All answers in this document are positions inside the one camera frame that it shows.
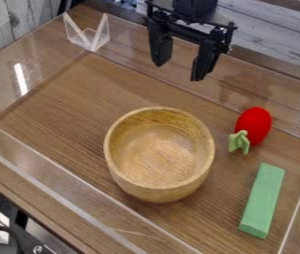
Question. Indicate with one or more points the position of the red plush strawberry toy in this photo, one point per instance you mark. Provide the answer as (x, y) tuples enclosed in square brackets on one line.
[(252, 127)]

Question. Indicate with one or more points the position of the wooden bowl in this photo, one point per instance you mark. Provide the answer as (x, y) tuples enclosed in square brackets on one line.
[(160, 150)]

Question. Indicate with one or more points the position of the clear acrylic corner bracket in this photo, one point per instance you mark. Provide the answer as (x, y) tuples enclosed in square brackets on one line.
[(89, 38)]

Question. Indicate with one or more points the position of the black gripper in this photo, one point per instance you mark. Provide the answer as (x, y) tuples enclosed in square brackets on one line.
[(193, 20)]

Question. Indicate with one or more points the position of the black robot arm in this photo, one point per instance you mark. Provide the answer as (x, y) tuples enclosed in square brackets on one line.
[(193, 21)]

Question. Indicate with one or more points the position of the green rectangular block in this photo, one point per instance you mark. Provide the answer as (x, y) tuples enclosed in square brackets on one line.
[(261, 202)]

